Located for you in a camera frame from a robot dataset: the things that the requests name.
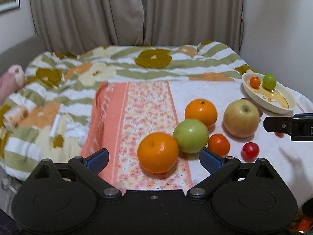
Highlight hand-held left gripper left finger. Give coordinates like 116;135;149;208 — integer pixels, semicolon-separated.
32;148;122;199

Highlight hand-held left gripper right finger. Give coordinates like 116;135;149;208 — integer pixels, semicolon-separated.
187;147;275;199

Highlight small red-orange tangerine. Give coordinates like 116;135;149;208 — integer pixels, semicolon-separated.
208;134;231;156

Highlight brown kiwi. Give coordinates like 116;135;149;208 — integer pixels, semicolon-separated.
240;97;264;118

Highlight white oval bowl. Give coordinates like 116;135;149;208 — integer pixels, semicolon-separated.
242;72;296;114

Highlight large green apple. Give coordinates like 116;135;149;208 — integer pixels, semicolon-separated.
173;119;210;154

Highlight yellow apple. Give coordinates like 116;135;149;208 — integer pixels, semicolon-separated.
223;99;260;138

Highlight large orange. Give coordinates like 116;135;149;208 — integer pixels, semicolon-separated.
137;132;179;173
184;99;218;129

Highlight small green fruit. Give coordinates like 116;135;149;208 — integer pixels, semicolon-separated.
262;74;277;90

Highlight floral striped quilt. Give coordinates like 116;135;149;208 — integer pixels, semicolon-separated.
0;40;260;178

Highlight peach floral bedsheet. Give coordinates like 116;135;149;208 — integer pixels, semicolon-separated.
80;80;313;210

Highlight orange plastic object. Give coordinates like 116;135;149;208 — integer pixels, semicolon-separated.
296;218;313;233

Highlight pink pillow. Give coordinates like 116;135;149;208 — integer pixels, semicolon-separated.
0;64;27;104

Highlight beige curtain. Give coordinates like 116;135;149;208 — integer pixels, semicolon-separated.
29;0;145;52
136;0;244;52

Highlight grey padded bed frame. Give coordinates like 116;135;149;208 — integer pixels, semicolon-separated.
0;36;47;65

